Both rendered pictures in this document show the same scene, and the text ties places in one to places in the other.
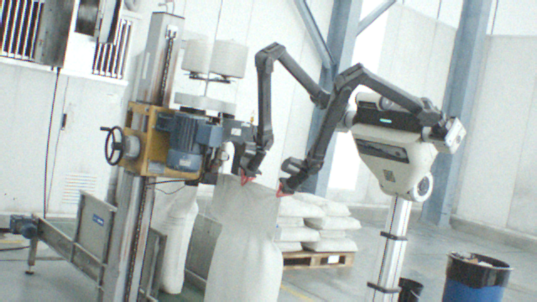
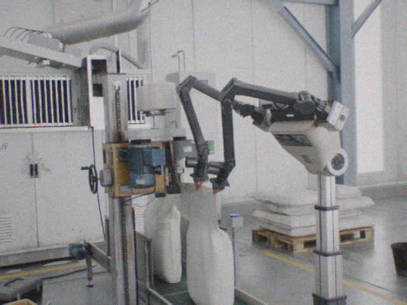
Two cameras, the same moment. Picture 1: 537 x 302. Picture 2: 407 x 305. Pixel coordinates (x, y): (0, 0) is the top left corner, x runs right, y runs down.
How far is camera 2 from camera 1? 0.78 m
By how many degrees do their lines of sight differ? 15
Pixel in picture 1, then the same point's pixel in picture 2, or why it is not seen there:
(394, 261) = (329, 228)
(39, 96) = (82, 150)
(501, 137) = not seen: outside the picture
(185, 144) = (137, 168)
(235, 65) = (164, 100)
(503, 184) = not seen: outside the picture
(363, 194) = (395, 173)
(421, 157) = (320, 138)
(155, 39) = (106, 94)
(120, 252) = (115, 257)
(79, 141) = not seen: hidden behind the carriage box
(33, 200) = (96, 230)
